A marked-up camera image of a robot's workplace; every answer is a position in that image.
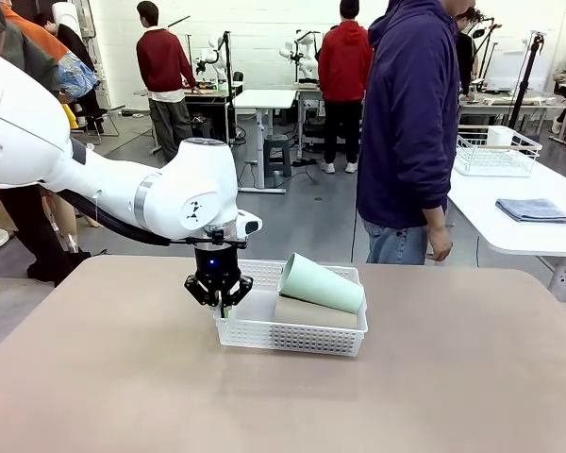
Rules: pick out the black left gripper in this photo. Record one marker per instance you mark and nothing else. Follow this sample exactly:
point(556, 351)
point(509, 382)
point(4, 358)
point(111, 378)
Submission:
point(217, 264)

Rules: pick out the white perforated plastic basket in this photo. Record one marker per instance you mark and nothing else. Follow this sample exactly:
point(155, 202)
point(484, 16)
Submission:
point(245, 335)

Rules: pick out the tan tall cup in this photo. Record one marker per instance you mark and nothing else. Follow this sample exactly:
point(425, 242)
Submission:
point(311, 315)

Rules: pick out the pale green tall cup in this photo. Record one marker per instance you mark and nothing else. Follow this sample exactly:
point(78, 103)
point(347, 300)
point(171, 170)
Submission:
point(321, 285)

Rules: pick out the blue cloth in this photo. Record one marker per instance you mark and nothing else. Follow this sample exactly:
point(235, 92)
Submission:
point(530, 210)

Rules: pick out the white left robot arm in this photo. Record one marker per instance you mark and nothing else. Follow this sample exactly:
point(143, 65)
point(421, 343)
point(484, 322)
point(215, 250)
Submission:
point(179, 179)

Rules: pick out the purple-jacket person's right forearm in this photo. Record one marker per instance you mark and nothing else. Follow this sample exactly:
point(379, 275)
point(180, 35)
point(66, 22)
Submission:
point(436, 219)

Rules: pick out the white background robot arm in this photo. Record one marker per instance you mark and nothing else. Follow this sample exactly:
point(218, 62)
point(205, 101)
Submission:
point(212, 56)
point(306, 66)

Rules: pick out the purple-jacket person's right hand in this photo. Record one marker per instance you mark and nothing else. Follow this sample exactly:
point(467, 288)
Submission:
point(441, 244)

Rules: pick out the black stool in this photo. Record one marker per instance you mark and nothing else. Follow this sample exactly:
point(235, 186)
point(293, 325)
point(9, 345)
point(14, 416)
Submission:
point(204, 134)

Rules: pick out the grey step stool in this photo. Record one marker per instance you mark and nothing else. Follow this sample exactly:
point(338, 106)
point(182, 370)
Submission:
point(277, 141)

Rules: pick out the wooden-top desk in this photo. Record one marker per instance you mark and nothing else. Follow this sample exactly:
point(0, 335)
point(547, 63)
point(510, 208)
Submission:
point(217, 96)

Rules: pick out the white standing desk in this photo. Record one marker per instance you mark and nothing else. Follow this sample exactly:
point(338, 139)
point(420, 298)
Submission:
point(264, 99)

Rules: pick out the grey-top desk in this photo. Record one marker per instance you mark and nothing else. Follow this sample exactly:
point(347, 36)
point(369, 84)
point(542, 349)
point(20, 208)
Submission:
point(309, 94)

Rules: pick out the man in maroon sweater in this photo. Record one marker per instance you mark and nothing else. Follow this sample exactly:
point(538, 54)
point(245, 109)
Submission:
point(162, 61)

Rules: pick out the person in purple jacket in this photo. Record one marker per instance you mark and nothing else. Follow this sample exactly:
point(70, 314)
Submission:
point(405, 118)

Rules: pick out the person in orange patterned jacket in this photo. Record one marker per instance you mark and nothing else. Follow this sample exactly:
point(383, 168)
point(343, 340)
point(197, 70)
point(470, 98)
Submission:
point(75, 75)

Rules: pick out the man in red hoodie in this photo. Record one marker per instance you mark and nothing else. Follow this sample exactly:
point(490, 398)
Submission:
point(344, 61)

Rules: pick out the white rounded table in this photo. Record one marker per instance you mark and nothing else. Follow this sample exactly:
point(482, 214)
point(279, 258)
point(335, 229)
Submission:
point(481, 212)

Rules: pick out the person in black clothes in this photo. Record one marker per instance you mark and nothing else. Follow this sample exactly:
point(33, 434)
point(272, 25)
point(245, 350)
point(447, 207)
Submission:
point(75, 42)

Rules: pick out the person in grey-green jacket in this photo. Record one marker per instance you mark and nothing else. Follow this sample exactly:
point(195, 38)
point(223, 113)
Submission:
point(28, 61)

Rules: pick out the white cup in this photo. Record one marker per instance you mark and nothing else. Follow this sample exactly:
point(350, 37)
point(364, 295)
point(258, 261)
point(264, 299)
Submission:
point(500, 137)

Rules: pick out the long desk with boards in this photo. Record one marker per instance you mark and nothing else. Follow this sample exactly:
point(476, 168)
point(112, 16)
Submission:
point(500, 101)

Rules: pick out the curly-haired person in black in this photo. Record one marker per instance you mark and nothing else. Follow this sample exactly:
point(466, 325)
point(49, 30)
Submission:
point(464, 56)

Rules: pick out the white screen panel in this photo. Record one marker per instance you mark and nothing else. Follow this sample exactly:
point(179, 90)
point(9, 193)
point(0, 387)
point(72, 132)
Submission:
point(504, 71)

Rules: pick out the black tripod stand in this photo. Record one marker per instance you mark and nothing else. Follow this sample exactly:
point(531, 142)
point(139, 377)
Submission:
point(523, 89)

